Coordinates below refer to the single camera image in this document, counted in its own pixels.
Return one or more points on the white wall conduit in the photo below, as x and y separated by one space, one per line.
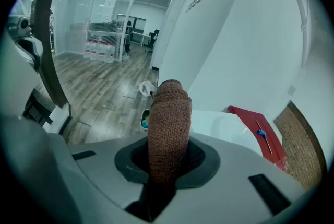
304 22

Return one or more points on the white office desk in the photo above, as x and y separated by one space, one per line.
139 35

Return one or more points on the brown wiping cloth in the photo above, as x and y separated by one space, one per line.
169 126

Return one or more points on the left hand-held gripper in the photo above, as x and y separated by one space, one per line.
19 24

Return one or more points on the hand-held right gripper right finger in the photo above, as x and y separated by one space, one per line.
208 163

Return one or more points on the clear glass cup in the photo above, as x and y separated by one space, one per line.
280 164

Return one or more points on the white wall socket plate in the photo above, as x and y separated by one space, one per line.
291 90

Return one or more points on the glass office partition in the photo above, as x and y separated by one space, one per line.
78 9

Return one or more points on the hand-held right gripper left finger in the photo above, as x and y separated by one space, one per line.
125 160

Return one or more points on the red tablecloth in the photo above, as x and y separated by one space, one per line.
250 118

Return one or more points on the white roll-up banner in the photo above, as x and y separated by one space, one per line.
109 10

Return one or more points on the black office chair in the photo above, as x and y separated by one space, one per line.
152 40
128 37

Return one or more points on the white waste bin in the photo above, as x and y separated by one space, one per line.
144 123

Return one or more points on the white plastic bag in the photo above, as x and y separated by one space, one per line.
144 87

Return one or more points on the dark stair railing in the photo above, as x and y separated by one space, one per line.
48 48

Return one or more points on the pack of clear water bottles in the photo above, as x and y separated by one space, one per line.
99 52

